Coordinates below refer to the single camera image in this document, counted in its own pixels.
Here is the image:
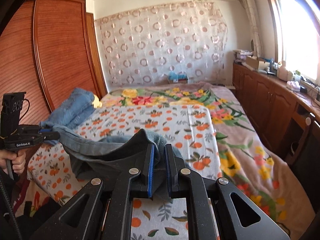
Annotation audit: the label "pink floral blanket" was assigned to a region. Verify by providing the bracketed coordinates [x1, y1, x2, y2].
[103, 82, 315, 239]

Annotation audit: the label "person's left hand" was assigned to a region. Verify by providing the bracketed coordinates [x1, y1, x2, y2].
[0, 149, 27, 175]

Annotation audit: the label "window with wooden frame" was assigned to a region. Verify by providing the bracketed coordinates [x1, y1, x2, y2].
[270, 0, 319, 83]

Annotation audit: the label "orange fruit print bedsheet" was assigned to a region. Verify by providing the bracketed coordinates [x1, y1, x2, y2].
[28, 105, 221, 239]

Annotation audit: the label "white plastic jug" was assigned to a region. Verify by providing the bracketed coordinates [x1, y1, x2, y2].
[277, 60, 288, 82]

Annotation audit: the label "sheer circle pattern curtain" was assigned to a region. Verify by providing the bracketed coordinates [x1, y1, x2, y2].
[95, 1, 228, 89]

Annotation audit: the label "blue denim jeans stack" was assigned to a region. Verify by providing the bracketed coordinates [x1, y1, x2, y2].
[40, 88, 95, 150]

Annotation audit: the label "box with blue cloth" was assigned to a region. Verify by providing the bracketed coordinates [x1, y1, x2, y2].
[167, 72, 188, 84]

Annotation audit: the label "cardboard box on sideboard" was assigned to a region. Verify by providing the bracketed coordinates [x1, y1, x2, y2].
[245, 56, 270, 70]

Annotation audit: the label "stack of papers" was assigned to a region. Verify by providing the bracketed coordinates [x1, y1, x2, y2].
[233, 49, 254, 62]

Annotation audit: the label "brown wooden wardrobe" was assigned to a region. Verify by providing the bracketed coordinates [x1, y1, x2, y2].
[1, 0, 107, 125]

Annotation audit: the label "long wooden sideboard cabinet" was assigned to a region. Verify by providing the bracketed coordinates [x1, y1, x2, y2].
[231, 62, 320, 181]

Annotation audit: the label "beige side window curtain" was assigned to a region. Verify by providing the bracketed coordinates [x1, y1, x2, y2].
[242, 0, 263, 57]

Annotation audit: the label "grey-green pants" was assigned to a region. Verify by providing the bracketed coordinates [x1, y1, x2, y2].
[63, 129, 170, 202]

